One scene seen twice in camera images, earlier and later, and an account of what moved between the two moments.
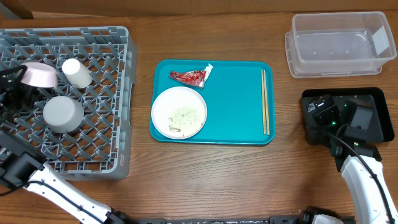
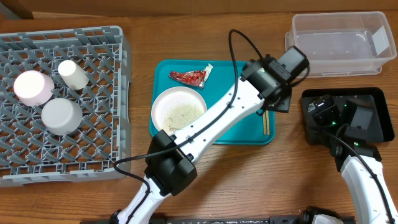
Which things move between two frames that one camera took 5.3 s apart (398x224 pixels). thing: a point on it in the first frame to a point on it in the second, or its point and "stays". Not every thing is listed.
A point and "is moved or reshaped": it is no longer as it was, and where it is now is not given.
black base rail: [272, 219] stays
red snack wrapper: [197, 78] stays
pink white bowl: [40, 74] is moved or reshaped
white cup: [77, 74] is moved or reshaped
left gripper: [12, 88] to [285, 106]
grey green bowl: [63, 114] stays
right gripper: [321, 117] stays
